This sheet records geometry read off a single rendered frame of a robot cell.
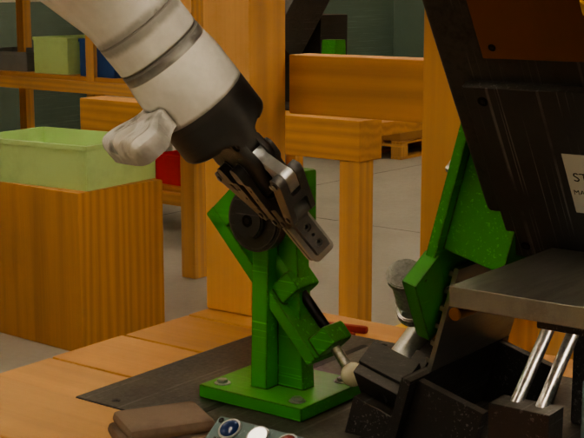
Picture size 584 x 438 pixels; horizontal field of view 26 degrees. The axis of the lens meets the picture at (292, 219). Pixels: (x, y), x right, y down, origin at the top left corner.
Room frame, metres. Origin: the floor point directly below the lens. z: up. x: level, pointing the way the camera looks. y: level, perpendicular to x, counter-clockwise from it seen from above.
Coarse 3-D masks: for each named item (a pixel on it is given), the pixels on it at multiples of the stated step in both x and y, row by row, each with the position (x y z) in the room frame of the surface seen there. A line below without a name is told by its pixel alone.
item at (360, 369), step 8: (360, 368) 1.30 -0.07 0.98; (368, 368) 1.30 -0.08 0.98; (360, 376) 1.30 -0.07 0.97; (368, 376) 1.29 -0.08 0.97; (376, 376) 1.29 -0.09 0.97; (360, 384) 1.31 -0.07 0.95; (368, 384) 1.30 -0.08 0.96; (376, 384) 1.28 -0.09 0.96; (384, 384) 1.28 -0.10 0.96; (392, 384) 1.28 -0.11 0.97; (368, 392) 1.31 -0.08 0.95; (376, 392) 1.30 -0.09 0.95; (384, 392) 1.28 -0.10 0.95; (392, 392) 1.27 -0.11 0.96; (392, 400) 1.28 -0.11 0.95
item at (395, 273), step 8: (392, 264) 1.28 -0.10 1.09; (400, 264) 1.28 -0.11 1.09; (408, 264) 1.28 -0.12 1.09; (392, 272) 1.28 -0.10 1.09; (400, 272) 1.27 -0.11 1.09; (392, 280) 1.27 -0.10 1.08; (400, 280) 1.27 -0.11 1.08; (392, 288) 1.27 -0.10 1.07; (400, 288) 1.26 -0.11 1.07; (400, 296) 1.28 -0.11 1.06; (400, 304) 1.29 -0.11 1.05; (400, 312) 1.31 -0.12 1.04; (408, 312) 1.29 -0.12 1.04; (400, 320) 1.31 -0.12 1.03; (408, 320) 1.30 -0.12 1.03
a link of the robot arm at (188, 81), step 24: (192, 48) 0.93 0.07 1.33; (216, 48) 0.94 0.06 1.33; (144, 72) 0.92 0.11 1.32; (168, 72) 0.92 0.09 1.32; (192, 72) 0.92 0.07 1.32; (216, 72) 0.93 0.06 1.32; (144, 96) 0.93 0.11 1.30; (168, 96) 0.92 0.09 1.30; (192, 96) 0.92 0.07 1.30; (216, 96) 0.93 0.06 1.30; (144, 120) 0.93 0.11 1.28; (168, 120) 0.93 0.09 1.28; (192, 120) 0.93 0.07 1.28; (120, 144) 0.92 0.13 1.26; (144, 144) 0.89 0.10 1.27; (168, 144) 0.90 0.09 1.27
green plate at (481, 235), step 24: (456, 144) 1.23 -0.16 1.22; (456, 168) 1.23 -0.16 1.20; (456, 192) 1.24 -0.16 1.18; (480, 192) 1.23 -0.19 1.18; (456, 216) 1.25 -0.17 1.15; (480, 216) 1.23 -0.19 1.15; (432, 240) 1.25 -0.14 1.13; (456, 240) 1.25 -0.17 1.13; (480, 240) 1.23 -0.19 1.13; (504, 240) 1.22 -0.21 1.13; (456, 264) 1.29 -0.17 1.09; (480, 264) 1.23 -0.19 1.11; (504, 264) 1.21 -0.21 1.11
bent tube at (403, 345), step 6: (408, 330) 1.34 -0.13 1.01; (414, 330) 1.33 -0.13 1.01; (402, 336) 1.33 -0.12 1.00; (408, 336) 1.33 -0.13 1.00; (414, 336) 1.33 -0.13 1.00; (420, 336) 1.33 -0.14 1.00; (396, 342) 1.33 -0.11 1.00; (402, 342) 1.33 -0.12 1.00; (408, 342) 1.32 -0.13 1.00; (414, 342) 1.32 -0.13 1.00; (420, 342) 1.33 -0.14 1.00; (396, 348) 1.32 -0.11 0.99; (402, 348) 1.32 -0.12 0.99; (408, 348) 1.32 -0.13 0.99; (414, 348) 1.32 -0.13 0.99; (420, 348) 1.33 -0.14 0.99; (402, 354) 1.32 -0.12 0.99; (408, 354) 1.32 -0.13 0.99
